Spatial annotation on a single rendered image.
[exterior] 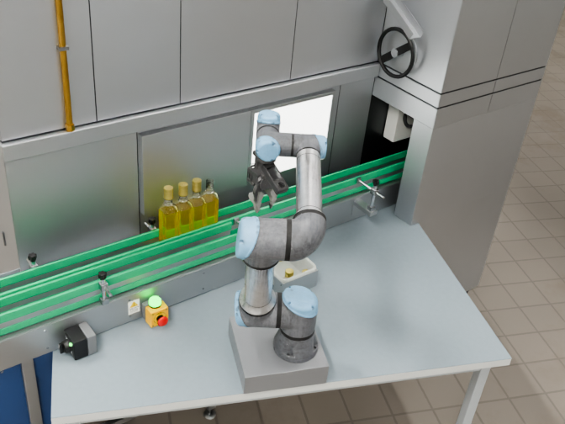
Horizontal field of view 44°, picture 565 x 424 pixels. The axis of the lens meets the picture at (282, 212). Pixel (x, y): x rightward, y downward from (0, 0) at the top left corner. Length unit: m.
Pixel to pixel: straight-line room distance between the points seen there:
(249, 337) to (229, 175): 0.73
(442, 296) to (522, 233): 2.03
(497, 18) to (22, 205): 1.94
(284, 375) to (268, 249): 0.60
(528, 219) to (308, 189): 3.15
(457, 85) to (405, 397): 1.47
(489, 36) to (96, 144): 1.60
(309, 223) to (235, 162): 0.98
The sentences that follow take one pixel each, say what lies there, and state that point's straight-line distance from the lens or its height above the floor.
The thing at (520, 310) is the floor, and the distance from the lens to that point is 4.19.
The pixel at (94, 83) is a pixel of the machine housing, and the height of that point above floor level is 1.54.
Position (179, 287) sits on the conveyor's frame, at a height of 0.83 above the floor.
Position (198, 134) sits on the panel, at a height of 1.27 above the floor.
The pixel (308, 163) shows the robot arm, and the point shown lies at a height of 1.49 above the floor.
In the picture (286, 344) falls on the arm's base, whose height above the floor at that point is 0.89.
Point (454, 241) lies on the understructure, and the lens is 3.62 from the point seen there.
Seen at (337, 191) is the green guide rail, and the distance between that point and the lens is 3.07.
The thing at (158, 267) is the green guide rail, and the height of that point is 0.94.
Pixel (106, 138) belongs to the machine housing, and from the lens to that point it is 2.50.
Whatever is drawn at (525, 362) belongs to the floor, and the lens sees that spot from 3.89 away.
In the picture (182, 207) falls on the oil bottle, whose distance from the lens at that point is 2.60.
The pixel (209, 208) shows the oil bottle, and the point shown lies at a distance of 2.67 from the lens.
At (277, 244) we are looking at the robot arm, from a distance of 1.88.
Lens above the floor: 2.52
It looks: 34 degrees down
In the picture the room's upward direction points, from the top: 6 degrees clockwise
